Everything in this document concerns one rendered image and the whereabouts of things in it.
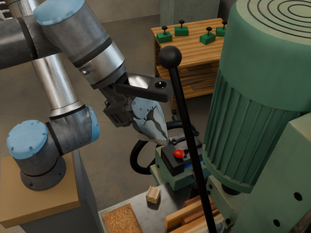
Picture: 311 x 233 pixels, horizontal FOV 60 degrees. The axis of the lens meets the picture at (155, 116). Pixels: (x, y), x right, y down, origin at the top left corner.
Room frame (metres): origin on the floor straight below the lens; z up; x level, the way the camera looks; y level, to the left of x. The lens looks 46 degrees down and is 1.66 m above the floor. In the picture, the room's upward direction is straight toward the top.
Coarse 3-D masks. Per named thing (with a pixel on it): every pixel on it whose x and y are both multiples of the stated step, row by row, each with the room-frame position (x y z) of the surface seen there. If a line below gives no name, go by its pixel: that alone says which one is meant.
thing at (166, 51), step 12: (168, 48) 0.34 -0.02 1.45; (168, 60) 0.32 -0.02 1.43; (180, 60) 0.33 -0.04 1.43; (180, 84) 0.31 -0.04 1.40; (180, 96) 0.30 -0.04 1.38; (180, 108) 0.29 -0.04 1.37; (192, 132) 0.27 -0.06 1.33; (192, 144) 0.26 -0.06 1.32; (192, 156) 0.25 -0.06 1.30; (204, 180) 0.23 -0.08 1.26; (204, 192) 0.21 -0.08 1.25; (204, 204) 0.20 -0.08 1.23
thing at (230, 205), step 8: (208, 184) 0.35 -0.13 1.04; (216, 184) 0.33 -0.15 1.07; (208, 192) 0.33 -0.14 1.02; (216, 192) 0.32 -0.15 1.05; (224, 192) 0.31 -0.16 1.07; (216, 200) 0.31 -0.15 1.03; (224, 200) 0.29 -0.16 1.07; (232, 200) 0.29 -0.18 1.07; (240, 200) 0.29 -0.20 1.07; (224, 208) 0.28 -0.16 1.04; (232, 208) 0.27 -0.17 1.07; (240, 208) 0.27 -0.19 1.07; (224, 216) 0.28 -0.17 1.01; (232, 216) 0.26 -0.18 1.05
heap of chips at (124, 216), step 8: (120, 208) 0.34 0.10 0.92; (128, 208) 0.34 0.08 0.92; (104, 216) 0.32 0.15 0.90; (112, 216) 0.32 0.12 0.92; (120, 216) 0.31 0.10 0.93; (128, 216) 0.31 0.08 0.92; (112, 224) 0.29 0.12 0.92; (120, 224) 0.29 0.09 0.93; (128, 224) 0.29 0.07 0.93; (136, 224) 0.30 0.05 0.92; (112, 232) 0.27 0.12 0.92; (120, 232) 0.27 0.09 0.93; (128, 232) 0.27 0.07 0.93; (136, 232) 0.27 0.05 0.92
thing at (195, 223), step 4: (212, 212) 0.32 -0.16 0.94; (204, 216) 0.31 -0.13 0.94; (196, 220) 0.30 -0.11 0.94; (188, 224) 0.29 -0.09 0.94; (192, 224) 0.29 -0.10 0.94; (196, 224) 0.29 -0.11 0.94; (200, 224) 0.29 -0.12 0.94; (180, 228) 0.28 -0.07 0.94; (184, 228) 0.28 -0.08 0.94; (188, 228) 0.28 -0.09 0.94; (192, 228) 0.28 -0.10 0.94; (172, 232) 0.27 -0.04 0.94; (176, 232) 0.27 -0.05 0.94; (180, 232) 0.27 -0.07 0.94; (184, 232) 0.27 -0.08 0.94
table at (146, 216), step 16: (160, 176) 0.47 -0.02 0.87; (208, 176) 0.46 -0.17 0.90; (144, 192) 0.40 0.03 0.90; (160, 192) 0.40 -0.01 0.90; (176, 192) 0.40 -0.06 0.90; (112, 208) 0.35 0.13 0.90; (144, 208) 0.35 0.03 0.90; (160, 208) 0.35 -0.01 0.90; (176, 208) 0.35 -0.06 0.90; (144, 224) 0.30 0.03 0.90; (160, 224) 0.30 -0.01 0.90
